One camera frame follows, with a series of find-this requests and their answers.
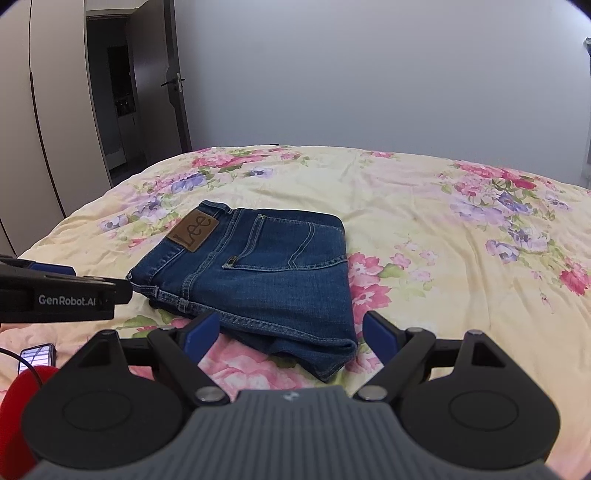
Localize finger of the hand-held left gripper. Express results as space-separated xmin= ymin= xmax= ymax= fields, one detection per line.
xmin=0 ymin=254 xmax=78 ymax=278
xmin=0 ymin=265 xmax=134 ymax=306

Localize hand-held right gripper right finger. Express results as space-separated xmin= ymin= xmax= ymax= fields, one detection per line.
xmin=353 ymin=310 xmax=521 ymax=404

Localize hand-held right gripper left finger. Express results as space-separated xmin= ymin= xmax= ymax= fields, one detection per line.
xmin=64 ymin=309 xmax=230 ymax=408

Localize blue denim pants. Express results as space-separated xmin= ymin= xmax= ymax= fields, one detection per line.
xmin=126 ymin=199 xmax=360 ymax=384

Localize smartphone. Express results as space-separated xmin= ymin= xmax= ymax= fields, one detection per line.
xmin=17 ymin=343 xmax=57 ymax=376

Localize red fleece garment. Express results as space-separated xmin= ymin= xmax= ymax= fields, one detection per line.
xmin=0 ymin=366 xmax=61 ymax=480

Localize floral cream blanket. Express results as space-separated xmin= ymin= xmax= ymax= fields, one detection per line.
xmin=0 ymin=145 xmax=591 ymax=480

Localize beige wardrobe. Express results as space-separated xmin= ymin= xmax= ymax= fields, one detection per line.
xmin=0 ymin=0 xmax=114 ymax=257

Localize dark wooden door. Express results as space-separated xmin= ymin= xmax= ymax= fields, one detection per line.
xmin=127 ymin=0 xmax=194 ymax=169

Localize black cable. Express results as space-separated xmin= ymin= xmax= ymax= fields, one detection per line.
xmin=0 ymin=347 xmax=49 ymax=386

